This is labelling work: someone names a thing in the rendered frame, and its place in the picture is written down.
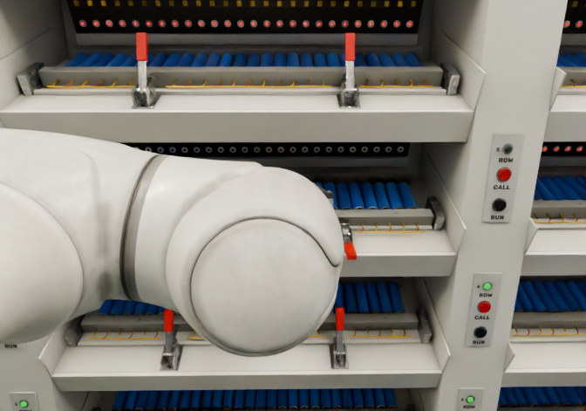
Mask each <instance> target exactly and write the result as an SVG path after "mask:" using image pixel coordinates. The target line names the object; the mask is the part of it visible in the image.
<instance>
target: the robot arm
mask: <svg viewBox="0 0 586 411"><path fill-rule="evenodd" d="M343 259H344V240H343V235H342V230H341V227H340V223H339V221H338V218H337V214H336V212H335V210H334V208H333V192H331V191H330V190H325V189H323V188H321V187H320V186H319V185H317V184H316V183H313V182H311V181H310V180H308V179H307V178H305V177H304V176H302V175H300V174H297V173H295V172H292V171H289V170H287V169H283V168H270V167H264V166H262V165H261V164H259V163H256V162H246V161H217V160H205V159H195V158H187V157H178V156H172V155H165V154H156V153H151V152H147V151H142V150H139V149H136V148H133V147H129V146H126V145H123V144H120V143H116V142H111V141H106V140H98V139H93V138H87V137H82V136H76V135H69V134H57V133H49V132H41V131H32V130H22V129H9V128H0V344H21V343H27V342H32V341H34V340H38V339H41V338H44V337H46V336H48V335H50V334H51V333H53V332H55V331H56V330H57V329H58V328H59V327H60V326H61V325H62V324H64V323H66V322H68V321H70V320H72V319H75V318H76V317H79V316H81V315H83V314H86V313H88V312H92V311H95V310H98V309H99V308H100V307H101V306H102V304H103V303H104V302H105V300H107V299H119V300H130V301H138V302H143V303H148V304H152V305H157V306H161V307H164V308H167V309H169V310H172V311H175V312H178V313H179V314H181V316H182V317H183V318H184V319H185V320H186V321H187V322H188V323H189V325H190V326H191V327H192V328H193V329H194V330H195V331H196V332H198V333H199V334H200V335H201V336H202V337H203V338H204V339H205V340H207V341H208V342H210V343H211V344H213V345H214V346H217V347H218V348H220V349H222V350H223V351H226V352H228V353H232V354H236V355H240V356H245V357H267V356H271V355H276V354H279V353H283V352H286V351H288V350H290V349H292V348H294V347H296V346H298V345H300V344H301V343H303V342H304V341H305V340H306V339H307V338H308V337H310V336H311V335H312V334H313V333H314V332H315V331H316V330H317V329H318V328H319V327H320V325H321V324H322V323H323V322H324V321H325V320H326V318H327V317H328V315H329V314H330V311H331V309H332V307H333V305H334V303H335V300H336V296H337V288H338V280H339V277H340V273H341V270H342V265H343Z"/></svg>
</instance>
